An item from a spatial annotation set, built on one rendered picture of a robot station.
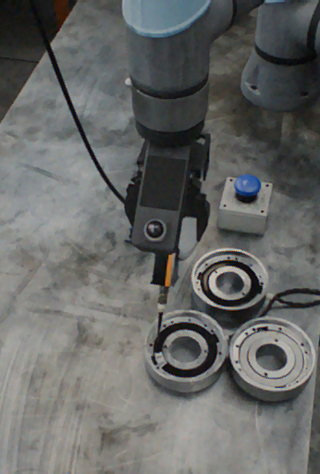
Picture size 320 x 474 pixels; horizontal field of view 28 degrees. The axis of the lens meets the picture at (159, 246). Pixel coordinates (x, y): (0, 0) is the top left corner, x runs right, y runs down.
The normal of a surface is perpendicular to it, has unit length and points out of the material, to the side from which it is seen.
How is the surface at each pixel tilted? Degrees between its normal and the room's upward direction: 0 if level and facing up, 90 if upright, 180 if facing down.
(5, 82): 0
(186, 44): 90
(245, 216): 90
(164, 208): 32
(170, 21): 88
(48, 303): 0
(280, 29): 92
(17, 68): 0
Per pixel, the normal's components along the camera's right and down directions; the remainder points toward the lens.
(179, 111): 0.23, 0.73
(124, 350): -0.03, -0.65
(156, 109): -0.30, 0.73
